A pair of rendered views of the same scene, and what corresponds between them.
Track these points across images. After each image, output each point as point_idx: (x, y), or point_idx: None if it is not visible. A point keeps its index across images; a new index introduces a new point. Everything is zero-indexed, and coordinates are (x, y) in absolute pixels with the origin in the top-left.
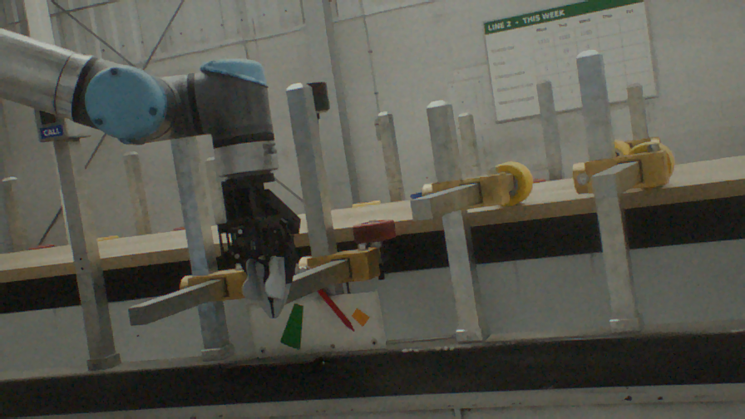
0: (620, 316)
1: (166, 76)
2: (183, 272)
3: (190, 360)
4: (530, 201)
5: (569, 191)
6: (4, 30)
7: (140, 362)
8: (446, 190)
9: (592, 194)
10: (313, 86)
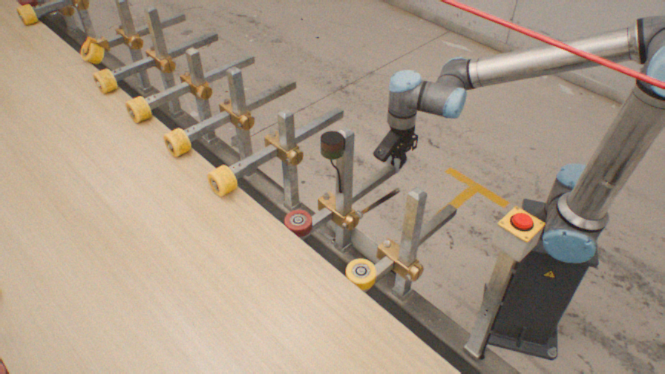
0: None
1: (437, 84)
2: None
3: (418, 305)
4: (209, 191)
5: (158, 208)
6: (509, 52)
7: (449, 335)
8: (312, 125)
9: (195, 168)
10: None
